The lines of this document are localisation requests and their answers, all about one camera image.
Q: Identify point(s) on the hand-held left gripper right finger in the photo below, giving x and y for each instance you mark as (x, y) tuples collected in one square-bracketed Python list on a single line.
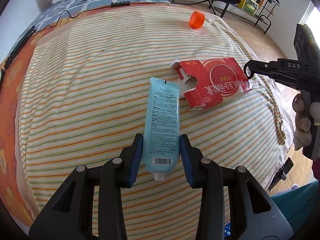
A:
[(186, 162)]

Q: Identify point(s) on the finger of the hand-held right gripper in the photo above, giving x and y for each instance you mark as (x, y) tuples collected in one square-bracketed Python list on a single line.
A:
[(285, 81), (260, 67)]

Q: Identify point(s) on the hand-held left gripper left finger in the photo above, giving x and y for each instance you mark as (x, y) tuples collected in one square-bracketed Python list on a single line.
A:
[(136, 160)]

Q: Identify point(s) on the red cardboard box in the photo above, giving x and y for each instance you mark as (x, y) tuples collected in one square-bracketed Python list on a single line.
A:
[(220, 80)]

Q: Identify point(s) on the light blue cream tube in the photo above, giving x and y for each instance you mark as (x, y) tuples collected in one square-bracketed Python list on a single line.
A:
[(162, 120)]

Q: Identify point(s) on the blue plastic basket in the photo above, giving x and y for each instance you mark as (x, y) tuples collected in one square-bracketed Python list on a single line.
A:
[(228, 230)]

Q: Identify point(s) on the person's right hand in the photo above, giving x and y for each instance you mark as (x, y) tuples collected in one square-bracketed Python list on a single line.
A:
[(302, 127)]

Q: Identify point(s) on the bright window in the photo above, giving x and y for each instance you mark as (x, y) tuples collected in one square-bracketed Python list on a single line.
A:
[(311, 17)]

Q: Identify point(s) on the black clothes rack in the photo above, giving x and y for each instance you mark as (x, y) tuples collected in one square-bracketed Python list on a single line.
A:
[(265, 22)]

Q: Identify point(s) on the yellow plastic crate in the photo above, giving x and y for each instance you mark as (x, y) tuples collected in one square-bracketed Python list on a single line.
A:
[(247, 3)]

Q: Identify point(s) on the orange bottle cap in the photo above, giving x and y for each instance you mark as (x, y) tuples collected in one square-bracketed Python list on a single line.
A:
[(196, 19)]

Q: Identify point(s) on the striped yellow towel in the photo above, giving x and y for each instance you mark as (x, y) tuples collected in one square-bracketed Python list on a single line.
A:
[(87, 92)]

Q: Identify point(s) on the black flat device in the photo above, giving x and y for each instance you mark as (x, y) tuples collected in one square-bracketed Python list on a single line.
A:
[(281, 173)]

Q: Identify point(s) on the teal trousers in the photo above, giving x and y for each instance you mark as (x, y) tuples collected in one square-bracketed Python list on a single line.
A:
[(300, 210)]

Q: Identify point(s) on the orange floral bed sheet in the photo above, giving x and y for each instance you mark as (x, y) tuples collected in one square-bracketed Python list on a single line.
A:
[(10, 120)]

